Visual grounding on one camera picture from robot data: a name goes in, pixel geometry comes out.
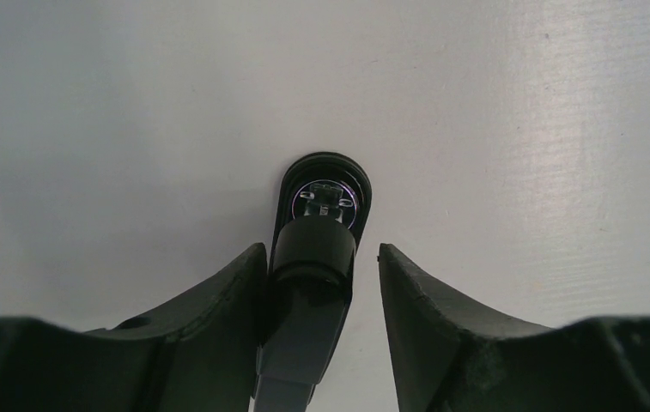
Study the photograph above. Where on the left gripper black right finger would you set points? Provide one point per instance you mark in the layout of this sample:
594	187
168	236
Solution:
452	353

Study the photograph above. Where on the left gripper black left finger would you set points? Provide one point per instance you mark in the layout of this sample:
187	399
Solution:
195	352

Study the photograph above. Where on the black stapler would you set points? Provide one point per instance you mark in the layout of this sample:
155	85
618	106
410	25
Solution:
323	207

